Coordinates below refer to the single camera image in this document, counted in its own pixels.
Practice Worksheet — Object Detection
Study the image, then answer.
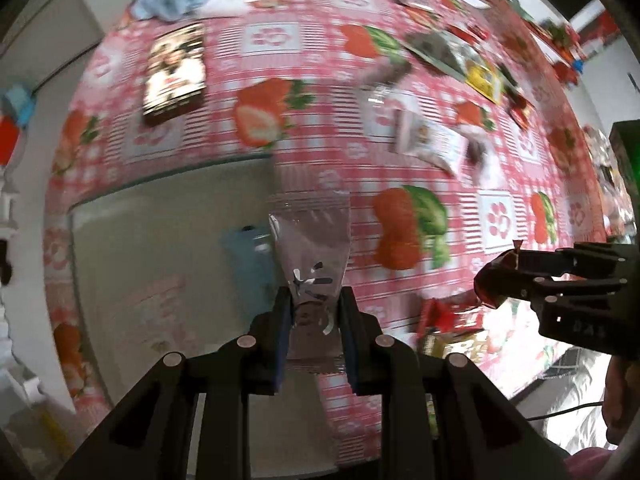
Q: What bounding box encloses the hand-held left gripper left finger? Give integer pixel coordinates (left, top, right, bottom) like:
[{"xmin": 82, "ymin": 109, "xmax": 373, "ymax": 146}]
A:
[{"xmin": 52, "ymin": 287, "xmax": 293, "ymax": 480}]

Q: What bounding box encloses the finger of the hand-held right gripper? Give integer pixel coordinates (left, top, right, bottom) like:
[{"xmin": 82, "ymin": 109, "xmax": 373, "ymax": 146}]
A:
[
  {"xmin": 512, "ymin": 246, "xmax": 577, "ymax": 277},
  {"xmin": 474, "ymin": 255, "xmax": 551, "ymax": 312}
]

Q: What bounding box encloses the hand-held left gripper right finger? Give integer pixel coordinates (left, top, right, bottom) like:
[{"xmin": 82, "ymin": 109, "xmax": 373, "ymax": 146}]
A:
[{"xmin": 336, "ymin": 287, "xmax": 573, "ymax": 480}]

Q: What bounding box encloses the small red snack packet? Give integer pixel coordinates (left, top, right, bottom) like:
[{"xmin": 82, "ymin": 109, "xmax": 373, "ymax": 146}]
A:
[{"xmin": 472, "ymin": 240, "xmax": 523, "ymax": 311}]

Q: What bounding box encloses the clear plastic bag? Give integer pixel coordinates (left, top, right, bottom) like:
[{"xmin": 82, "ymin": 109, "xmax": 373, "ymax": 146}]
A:
[{"xmin": 267, "ymin": 192, "xmax": 352, "ymax": 376}]

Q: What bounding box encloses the person's right hand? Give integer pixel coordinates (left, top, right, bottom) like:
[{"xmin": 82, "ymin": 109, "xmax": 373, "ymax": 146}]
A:
[{"xmin": 602, "ymin": 355, "xmax": 640, "ymax": 448}]

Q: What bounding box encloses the gold snack packet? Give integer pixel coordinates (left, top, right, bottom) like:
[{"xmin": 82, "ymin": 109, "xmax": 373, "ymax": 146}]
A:
[{"xmin": 417, "ymin": 329, "xmax": 493, "ymax": 361}]

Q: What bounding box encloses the light blue packet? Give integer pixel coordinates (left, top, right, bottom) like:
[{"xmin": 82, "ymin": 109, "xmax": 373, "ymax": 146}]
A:
[{"xmin": 222, "ymin": 227, "xmax": 281, "ymax": 306}]

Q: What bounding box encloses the clear plastic tray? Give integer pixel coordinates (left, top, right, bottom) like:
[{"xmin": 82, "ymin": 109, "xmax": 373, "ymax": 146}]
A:
[{"xmin": 69, "ymin": 154, "xmax": 341, "ymax": 477}]

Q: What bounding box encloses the dark red snack packet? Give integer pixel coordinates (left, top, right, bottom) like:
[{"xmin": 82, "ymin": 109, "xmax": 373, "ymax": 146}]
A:
[{"xmin": 505, "ymin": 87, "xmax": 536, "ymax": 131}]

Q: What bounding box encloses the white snack packet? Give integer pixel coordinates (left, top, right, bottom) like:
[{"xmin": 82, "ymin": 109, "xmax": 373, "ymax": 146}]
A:
[{"xmin": 394, "ymin": 109, "xmax": 471, "ymax": 177}]

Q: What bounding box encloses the yellow snack packet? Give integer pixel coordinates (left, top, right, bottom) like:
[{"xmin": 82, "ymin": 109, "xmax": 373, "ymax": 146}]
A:
[{"xmin": 465, "ymin": 62, "xmax": 505, "ymax": 106}]

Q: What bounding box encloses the grey snack packet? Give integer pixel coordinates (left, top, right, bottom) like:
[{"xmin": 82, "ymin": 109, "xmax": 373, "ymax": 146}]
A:
[{"xmin": 404, "ymin": 30, "xmax": 483, "ymax": 83}]

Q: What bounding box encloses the strawberry print tablecloth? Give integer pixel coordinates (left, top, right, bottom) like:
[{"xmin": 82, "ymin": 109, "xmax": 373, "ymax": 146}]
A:
[{"xmin": 44, "ymin": 0, "xmax": 613, "ymax": 466}]

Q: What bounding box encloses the dark snack box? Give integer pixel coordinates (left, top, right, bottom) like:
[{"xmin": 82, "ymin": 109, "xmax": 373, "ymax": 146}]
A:
[{"xmin": 141, "ymin": 22, "xmax": 208, "ymax": 127}]

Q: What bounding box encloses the black cable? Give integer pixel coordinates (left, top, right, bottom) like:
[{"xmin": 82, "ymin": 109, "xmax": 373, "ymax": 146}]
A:
[{"xmin": 525, "ymin": 396, "xmax": 608, "ymax": 423}]

